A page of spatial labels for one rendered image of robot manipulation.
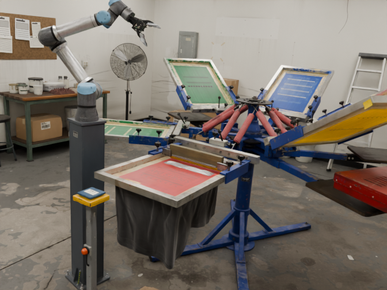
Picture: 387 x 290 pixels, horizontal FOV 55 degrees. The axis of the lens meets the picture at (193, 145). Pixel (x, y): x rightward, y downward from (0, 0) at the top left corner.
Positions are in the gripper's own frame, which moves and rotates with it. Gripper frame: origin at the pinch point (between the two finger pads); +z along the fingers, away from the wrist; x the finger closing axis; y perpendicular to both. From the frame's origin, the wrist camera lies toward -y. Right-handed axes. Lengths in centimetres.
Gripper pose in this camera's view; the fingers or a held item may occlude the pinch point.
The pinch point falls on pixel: (154, 37)
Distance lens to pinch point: 251.4
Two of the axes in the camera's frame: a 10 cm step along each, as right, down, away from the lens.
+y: -1.9, 3.0, -9.3
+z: 7.5, 6.6, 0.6
